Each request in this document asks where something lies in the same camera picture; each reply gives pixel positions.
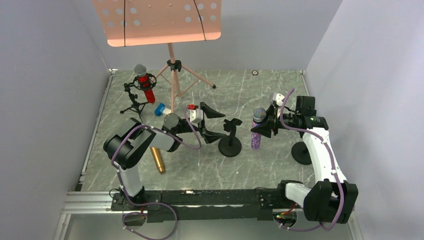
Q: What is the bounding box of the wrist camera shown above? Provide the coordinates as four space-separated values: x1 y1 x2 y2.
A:
268 92 285 107
187 104 204 124

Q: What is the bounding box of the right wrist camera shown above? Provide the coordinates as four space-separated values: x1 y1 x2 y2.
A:
268 92 285 107

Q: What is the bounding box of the cream toy block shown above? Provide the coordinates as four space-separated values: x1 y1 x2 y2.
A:
161 107 172 116

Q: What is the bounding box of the purple glitter microphone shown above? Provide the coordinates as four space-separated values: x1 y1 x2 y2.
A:
250 107 268 151

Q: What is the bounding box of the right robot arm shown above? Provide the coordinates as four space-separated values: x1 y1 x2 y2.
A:
251 93 359 224

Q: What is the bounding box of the gold microphone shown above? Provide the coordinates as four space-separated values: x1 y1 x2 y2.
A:
150 147 166 175

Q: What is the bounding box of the pink music stand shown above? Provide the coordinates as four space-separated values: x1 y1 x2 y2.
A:
92 0 222 110

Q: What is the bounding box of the black round-base mic stand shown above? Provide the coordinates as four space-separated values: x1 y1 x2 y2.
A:
218 118 243 158

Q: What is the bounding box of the black tripod shock-mount stand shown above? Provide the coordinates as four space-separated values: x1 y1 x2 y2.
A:
119 73 157 123

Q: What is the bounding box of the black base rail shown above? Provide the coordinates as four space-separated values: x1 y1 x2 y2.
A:
110 187 298 223

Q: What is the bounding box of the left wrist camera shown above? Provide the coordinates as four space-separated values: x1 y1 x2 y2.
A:
187 104 204 124

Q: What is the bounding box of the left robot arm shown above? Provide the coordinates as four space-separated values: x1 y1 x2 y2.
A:
103 102 225 205

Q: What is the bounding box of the red glitter microphone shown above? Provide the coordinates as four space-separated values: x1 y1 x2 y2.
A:
134 63 156 104

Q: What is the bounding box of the blue toy block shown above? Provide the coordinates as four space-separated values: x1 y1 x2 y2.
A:
154 103 166 117

